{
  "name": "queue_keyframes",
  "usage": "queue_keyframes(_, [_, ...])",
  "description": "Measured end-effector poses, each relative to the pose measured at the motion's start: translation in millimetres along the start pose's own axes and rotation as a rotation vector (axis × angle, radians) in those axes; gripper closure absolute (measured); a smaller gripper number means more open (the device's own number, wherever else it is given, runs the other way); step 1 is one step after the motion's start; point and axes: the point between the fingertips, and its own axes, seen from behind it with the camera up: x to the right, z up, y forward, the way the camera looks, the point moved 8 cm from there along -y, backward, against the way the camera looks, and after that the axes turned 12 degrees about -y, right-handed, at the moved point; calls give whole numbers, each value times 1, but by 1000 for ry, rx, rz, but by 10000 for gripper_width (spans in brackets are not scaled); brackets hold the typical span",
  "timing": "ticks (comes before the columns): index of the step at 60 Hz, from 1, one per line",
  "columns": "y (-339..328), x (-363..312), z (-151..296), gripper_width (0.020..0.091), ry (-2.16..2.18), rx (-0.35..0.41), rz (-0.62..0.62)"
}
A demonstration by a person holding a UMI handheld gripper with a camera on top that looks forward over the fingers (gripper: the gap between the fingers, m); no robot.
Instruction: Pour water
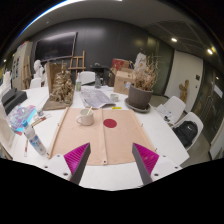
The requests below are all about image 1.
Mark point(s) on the dried brown plant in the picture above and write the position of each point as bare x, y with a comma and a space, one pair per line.
146, 75

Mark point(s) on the grey printed magazine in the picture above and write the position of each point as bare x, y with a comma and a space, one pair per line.
95, 98

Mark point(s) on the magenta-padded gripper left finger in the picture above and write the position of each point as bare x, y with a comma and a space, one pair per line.
76, 160

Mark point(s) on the colourful purple teal painting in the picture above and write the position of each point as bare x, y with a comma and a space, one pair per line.
21, 116

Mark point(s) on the white plaster bust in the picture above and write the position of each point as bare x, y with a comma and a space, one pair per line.
38, 68

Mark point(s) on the black backpack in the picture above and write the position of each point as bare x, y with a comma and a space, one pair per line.
186, 133

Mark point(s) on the small glass cup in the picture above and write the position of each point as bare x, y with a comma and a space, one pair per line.
114, 97

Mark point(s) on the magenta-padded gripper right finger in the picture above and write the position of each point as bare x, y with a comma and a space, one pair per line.
146, 160

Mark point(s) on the black wall screen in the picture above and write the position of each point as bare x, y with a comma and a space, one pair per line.
55, 46

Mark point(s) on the white cloth sheet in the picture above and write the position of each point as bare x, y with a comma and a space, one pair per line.
6, 128

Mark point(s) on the white wrapped plaster figure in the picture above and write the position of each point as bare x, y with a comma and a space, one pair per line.
140, 61

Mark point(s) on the wooden easel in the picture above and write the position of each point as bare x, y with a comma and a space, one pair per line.
77, 63
27, 71

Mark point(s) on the white mug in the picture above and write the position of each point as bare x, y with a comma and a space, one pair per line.
86, 118

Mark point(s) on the green-labelled spray bottle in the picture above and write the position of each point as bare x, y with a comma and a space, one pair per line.
78, 85

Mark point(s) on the yellow tag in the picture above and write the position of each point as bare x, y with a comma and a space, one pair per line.
116, 107

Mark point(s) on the white chair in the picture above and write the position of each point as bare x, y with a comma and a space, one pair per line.
35, 83
87, 77
196, 120
175, 106

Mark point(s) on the white bottle with blue cap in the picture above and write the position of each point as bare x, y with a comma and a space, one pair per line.
35, 141

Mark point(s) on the beige canvas mat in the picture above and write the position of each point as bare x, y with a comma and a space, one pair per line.
123, 140

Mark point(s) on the brown cardboard box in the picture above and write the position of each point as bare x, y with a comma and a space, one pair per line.
122, 81

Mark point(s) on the flat round red coaster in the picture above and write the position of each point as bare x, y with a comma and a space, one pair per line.
110, 123

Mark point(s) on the wooden stick in mug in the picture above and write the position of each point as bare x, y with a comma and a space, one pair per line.
89, 111

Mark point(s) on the wooden figure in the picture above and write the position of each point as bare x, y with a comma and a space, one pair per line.
184, 90

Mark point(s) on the grey pot saucer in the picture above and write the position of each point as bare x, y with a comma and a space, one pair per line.
128, 104

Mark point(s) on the golden brown sculpture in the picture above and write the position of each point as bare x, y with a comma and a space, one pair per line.
61, 88

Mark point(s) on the black flat boxes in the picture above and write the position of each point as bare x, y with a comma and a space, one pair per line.
13, 98

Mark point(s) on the red box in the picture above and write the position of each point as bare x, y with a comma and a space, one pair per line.
120, 64

